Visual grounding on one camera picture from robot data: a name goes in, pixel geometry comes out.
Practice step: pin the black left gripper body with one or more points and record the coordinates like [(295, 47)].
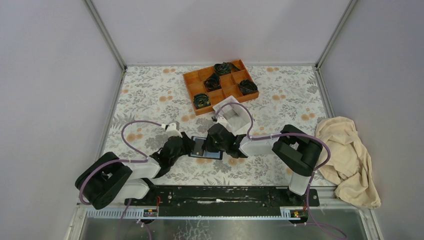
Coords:
[(186, 148)]

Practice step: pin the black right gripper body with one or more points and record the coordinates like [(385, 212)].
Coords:
[(211, 145)]

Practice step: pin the black leather card holder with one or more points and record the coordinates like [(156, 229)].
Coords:
[(210, 155)]

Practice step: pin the black VIP card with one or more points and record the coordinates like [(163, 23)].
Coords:
[(198, 150)]

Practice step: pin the white plastic card box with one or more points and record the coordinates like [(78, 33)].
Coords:
[(233, 116)]

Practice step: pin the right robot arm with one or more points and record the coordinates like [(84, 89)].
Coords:
[(297, 150)]

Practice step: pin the rolled black belt front-left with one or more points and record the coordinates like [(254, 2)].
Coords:
[(201, 100)]

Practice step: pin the orange wooden divided tray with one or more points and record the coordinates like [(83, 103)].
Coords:
[(194, 81)]

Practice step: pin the rolled black belt middle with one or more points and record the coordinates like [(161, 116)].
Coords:
[(212, 83)]

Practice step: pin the rolled black belt right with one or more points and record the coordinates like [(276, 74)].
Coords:
[(247, 87)]

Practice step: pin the rolled black belt top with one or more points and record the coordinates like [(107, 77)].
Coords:
[(225, 68)]

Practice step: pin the beige crumpled cloth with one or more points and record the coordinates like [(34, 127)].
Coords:
[(350, 164)]

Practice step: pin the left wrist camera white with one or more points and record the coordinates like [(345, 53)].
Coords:
[(173, 129)]

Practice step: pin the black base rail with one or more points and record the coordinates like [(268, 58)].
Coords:
[(223, 201)]

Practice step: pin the white slotted cable duct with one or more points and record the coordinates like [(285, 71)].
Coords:
[(142, 214)]

